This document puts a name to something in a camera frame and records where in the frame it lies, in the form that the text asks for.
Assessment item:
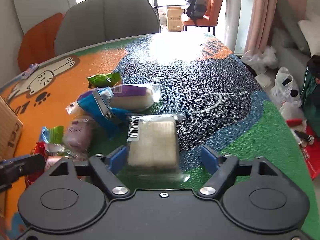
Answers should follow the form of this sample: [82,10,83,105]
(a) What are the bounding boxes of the purple mochi packet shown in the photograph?
[62,116,94,153]

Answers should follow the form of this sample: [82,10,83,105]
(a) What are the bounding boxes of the clear pack white cake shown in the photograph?
[126,114,190,183]

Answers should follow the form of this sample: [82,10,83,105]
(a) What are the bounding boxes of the small green candy pack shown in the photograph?
[39,126,64,144]

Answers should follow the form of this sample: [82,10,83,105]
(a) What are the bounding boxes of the blue snack packet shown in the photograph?
[76,87,131,139]

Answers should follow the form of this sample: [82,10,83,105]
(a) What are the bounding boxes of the green candy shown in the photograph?
[87,72,121,88]

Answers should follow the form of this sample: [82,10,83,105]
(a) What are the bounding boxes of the brown cardboard box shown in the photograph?
[0,97,23,161]

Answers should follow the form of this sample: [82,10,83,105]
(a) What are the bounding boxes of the colourful cartoon table mat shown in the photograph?
[1,33,319,239]

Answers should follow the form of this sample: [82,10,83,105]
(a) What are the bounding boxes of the purple label white cake pack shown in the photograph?
[66,83,161,114]

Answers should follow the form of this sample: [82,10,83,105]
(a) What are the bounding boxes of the small purple tissue pack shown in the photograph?
[16,63,39,80]

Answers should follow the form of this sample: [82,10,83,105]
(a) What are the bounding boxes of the white plastic bag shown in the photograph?
[271,67,302,107]

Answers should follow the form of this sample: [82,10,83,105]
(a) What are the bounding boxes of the green garment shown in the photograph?
[300,66,319,137]

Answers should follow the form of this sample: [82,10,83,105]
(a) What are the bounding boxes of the orange dining chair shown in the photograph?
[17,12,64,72]

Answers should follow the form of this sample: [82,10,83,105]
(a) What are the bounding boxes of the grey sofa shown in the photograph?
[271,0,319,87]

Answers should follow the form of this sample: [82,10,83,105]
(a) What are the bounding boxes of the grey dining chair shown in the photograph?
[54,0,161,56]

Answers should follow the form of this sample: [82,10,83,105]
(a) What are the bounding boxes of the dark backpack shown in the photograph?
[184,0,208,26]

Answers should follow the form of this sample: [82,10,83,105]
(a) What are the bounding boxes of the cardboard boxes on floor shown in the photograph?
[166,7,183,32]

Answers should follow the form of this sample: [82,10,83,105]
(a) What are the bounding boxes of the far orange chair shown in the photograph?
[181,0,223,36]

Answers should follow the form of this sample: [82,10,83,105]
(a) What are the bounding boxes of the white pillow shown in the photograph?
[298,17,320,56]

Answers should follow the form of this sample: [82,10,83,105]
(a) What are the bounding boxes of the pink curtain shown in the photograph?
[245,0,277,52]

